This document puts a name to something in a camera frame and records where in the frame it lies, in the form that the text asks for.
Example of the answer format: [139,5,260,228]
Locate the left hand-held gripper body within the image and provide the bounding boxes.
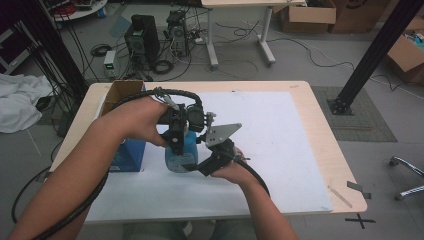
[159,103,189,157]

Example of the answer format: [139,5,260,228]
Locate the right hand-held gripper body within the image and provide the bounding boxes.
[204,122,244,169]

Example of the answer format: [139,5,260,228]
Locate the blue bottle with white cap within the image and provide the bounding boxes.
[164,129,200,174]

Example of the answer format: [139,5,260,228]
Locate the person's right hand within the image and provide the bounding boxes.
[210,148,255,186]

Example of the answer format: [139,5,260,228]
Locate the person's left hand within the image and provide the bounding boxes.
[107,96,172,148]

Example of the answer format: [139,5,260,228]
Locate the white foam board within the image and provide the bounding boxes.
[84,90,334,224]

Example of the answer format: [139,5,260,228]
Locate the open blue cardboard box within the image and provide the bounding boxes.
[99,79,148,173]

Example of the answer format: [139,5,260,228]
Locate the person's grey-green clothing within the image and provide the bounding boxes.
[122,219,258,240]

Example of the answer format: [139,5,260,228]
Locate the grey computer tower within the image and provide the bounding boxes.
[165,9,190,58]

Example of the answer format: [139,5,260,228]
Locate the white power supply unit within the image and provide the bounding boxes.
[102,49,118,80]

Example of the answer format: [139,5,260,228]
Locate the black computer tower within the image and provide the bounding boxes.
[124,14,161,69]

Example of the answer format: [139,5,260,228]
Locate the wooden table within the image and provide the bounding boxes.
[49,80,368,224]

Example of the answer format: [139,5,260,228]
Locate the white desk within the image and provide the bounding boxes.
[200,0,307,68]

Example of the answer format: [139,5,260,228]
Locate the thin wooden stick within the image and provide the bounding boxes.
[327,184,354,209]

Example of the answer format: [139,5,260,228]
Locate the round white table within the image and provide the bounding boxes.
[42,0,109,22]

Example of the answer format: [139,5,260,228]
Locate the grey floor mat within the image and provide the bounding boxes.
[311,85,398,143]

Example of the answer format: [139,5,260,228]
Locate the small brown cardboard box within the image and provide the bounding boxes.
[279,0,337,34]

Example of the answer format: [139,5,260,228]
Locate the white cloth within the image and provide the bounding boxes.
[0,72,55,135]

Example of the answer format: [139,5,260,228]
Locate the chrome chair base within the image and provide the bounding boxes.
[388,155,424,201]

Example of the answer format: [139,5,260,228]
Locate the large brown cardboard box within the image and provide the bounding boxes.
[328,0,392,35]

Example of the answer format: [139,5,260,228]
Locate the open cardboard box with contents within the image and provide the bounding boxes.
[385,15,424,85]

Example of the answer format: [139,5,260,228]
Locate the left gripper black corrugated cable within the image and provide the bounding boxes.
[32,87,205,240]

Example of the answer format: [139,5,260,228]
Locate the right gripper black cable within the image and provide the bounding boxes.
[232,153,271,198]

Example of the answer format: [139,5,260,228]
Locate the coiled black cable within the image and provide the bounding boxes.
[90,43,113,58]
[151,58,175,76]

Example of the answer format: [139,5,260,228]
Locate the black metal frame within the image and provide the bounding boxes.
[18,0,90,99]

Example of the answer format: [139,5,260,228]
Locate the black floor cable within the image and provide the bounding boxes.
[11,165,52,225]

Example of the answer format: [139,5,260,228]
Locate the black metal post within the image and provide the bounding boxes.
[327,0,424,116]

